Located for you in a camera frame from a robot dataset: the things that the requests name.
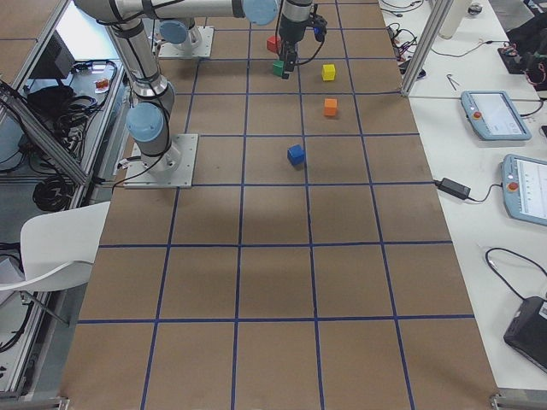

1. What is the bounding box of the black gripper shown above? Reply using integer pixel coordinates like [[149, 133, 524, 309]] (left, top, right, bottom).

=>
[[280, 38, 297, 79]]

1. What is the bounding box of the red wooden block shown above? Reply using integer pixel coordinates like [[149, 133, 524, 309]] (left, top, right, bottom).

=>
[[266, 35, 281, 54]]

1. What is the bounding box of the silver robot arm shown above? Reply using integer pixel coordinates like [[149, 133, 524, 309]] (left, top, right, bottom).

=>
[[160, 18, 202, 52], [75, 1, 327, 173]]

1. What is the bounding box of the green wooden block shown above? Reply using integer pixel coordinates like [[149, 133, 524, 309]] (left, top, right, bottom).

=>
[[272, 60, 284, 78]]

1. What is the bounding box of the yellow wooden block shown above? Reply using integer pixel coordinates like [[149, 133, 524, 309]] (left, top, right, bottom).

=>
[[321, 64, 337, 82]]

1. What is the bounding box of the orange wooden block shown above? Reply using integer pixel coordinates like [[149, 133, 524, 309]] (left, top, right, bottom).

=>
[[323, 98, 338, 118]]

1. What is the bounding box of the blue wooden block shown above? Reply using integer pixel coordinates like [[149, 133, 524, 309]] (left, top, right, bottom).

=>
[[287, 144, 305, 167]]

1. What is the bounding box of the white cylinder roll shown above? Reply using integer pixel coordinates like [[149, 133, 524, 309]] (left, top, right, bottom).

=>
[[438, 0, 469, 39]]

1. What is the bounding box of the black power adapter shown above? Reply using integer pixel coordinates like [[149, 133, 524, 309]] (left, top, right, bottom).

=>
[[434, 178, 471, 200]]

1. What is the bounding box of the upper teach pendant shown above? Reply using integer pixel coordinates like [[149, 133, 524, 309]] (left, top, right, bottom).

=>
[[460, 91, 532, 141]]

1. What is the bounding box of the teach pendant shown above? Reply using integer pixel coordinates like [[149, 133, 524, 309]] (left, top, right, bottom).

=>
[[460, 91, 532, 141], [501, 155, 546, 226]]

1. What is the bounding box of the black monitor box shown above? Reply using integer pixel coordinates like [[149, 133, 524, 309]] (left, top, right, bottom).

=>
[[30, 31, 75, 79]]

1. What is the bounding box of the lower teach pendant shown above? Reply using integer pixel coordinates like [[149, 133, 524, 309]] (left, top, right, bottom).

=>
[[501, 155, 546, 226]]

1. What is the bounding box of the white plastic chair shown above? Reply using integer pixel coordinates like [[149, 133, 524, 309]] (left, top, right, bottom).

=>
[[1, 202, 110, 292]]

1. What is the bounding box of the black laptop device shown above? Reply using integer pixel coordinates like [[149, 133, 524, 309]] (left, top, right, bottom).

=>
[[503, 296, 546, 372]]

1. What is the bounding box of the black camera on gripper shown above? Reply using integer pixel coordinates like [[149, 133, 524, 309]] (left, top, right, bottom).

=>
[[309, 13, 327, 43]]

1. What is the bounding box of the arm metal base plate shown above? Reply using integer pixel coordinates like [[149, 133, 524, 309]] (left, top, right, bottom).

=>
[[159, 26, 215, 60], [123, 134, 198, 189]]

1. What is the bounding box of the aluminium frame post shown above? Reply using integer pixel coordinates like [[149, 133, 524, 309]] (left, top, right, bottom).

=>
[[401, 0, 453, 97]]

